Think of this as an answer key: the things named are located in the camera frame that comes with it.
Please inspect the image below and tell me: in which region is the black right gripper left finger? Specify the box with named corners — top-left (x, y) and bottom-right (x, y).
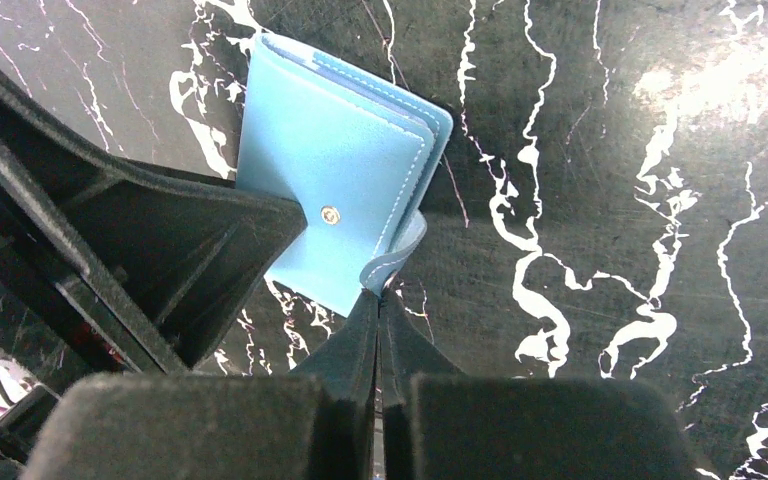
top-left (23, 292), bottom-right (379, 479)

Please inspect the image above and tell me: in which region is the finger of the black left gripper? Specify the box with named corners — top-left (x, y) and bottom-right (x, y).
top-left (0, 70), bottom-right (305, 373)

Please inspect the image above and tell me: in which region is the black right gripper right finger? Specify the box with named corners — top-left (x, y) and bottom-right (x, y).
top-left (378, 290), bottom-right (697, 479)

